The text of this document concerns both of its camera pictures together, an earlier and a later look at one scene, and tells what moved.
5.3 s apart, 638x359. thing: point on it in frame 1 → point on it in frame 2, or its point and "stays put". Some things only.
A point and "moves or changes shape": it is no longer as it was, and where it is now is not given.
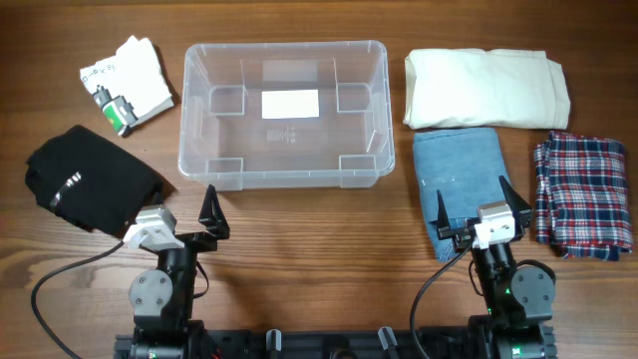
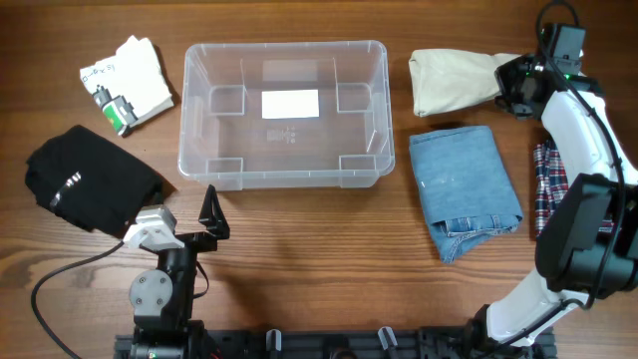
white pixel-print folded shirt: x=129 y=86 stays put
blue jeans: x=466 y=165 stays put
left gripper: x=217 y=224 stays put
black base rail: x=381 y=343 stays put
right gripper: x=522 y=212 → x=506 y=75
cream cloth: x=475 y=87 moves or changes shape
